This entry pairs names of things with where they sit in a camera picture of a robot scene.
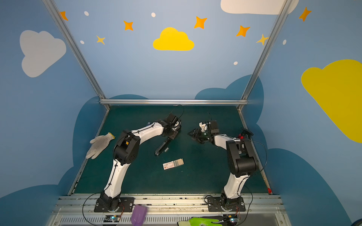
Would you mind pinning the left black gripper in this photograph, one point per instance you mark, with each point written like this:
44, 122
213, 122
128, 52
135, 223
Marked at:
166, 141

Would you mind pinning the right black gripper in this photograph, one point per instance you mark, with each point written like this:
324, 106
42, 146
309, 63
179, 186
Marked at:
198, 135

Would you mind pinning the black stapler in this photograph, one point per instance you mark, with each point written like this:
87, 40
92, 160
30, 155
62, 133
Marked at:
162, 147

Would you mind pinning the red white staple box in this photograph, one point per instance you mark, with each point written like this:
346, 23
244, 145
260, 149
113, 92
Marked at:
173, 164

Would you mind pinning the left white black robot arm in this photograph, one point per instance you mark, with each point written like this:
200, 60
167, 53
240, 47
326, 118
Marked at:
125, 152

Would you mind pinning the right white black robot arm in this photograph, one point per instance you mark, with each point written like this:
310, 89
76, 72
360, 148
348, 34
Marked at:
242, 161

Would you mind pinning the red spray bottle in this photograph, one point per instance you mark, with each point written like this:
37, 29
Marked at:
245, 134

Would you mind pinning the white knit work glove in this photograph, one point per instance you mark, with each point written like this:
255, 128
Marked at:
98, 144

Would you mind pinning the green work glove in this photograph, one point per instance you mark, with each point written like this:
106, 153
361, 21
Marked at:
202, 221

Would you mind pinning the right green circuit board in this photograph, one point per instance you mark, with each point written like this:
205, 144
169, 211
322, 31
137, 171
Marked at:
230, 219

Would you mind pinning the green circuit board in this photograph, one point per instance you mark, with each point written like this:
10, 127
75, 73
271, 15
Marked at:
112, 219
230, 219

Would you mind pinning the left green circuit board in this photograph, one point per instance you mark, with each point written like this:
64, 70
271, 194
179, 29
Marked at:
112, 219

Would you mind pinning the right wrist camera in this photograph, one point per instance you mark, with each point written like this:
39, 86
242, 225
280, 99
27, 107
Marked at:
213, 127

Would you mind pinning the aluminium frame rear crossbar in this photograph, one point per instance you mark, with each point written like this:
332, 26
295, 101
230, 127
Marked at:
171, 102

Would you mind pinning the aluminium frame right post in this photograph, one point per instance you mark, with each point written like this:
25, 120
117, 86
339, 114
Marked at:
279, 22

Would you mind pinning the aluminium frame post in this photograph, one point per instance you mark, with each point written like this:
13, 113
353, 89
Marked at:
279, 22
62, 26

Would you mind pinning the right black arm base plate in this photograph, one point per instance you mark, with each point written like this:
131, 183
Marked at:
215, 204

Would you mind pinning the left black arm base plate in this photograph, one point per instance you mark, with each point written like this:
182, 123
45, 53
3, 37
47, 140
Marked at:
125, 204

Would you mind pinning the aluminium frame left post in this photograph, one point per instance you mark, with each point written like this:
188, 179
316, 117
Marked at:
62, 26

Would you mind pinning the aluminium front rail bed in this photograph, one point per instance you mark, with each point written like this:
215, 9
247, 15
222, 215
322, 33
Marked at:
167, 210

